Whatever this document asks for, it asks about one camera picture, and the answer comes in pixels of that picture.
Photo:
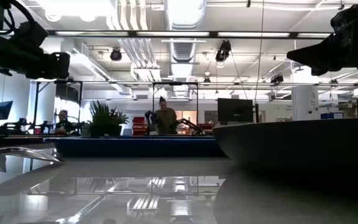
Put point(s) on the rig overhead light bar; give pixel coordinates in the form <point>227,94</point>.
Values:
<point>172,34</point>

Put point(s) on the background black robot arm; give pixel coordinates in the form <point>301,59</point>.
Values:
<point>193,127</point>

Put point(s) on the red storage bins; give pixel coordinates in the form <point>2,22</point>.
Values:
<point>139,126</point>

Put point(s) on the blue plastic tray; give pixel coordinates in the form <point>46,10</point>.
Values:
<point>135,147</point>

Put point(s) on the dark grey round plate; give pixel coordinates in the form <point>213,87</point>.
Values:
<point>306,143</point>

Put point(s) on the silver ventilation duct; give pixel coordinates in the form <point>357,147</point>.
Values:
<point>183,49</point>

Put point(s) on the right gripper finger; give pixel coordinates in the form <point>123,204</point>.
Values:
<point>315,53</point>

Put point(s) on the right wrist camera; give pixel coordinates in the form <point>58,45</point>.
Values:
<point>350,17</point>

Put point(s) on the person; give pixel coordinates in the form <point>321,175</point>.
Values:
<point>166,121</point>
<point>63,125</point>

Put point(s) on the small potted succulent plant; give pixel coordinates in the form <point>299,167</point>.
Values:
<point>104,119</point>

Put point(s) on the black background rig frame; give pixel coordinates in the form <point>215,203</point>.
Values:
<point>175,83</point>

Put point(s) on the black overhead camera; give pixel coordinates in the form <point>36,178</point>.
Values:
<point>223,51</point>
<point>116,54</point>

